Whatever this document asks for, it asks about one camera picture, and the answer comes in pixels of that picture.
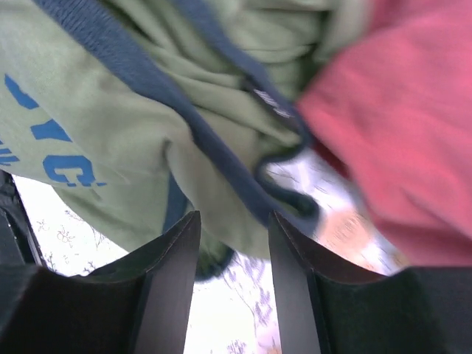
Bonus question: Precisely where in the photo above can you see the red tank top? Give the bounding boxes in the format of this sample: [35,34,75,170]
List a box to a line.
[298,1,471,266]

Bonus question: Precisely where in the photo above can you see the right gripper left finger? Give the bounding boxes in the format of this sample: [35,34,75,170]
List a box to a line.
[1,212,201,353]

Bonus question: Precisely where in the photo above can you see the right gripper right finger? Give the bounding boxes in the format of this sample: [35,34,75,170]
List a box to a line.
[268,213,471,354]

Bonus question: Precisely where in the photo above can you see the green tank top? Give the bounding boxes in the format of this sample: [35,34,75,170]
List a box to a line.
[1,1,371,279]

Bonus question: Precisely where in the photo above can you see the floral table mat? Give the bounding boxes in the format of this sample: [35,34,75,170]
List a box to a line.
[15,151,407,353]

